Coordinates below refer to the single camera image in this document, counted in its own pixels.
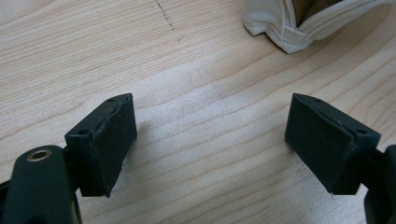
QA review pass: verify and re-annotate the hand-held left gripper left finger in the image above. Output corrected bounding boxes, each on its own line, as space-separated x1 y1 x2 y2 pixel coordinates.
64 92 138 198

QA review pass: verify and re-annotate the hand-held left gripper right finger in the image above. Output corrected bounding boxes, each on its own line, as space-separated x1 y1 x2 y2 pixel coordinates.
284 92 382 196

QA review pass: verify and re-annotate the cream white cloth bag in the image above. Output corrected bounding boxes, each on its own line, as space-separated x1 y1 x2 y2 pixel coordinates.
242 0 396 55

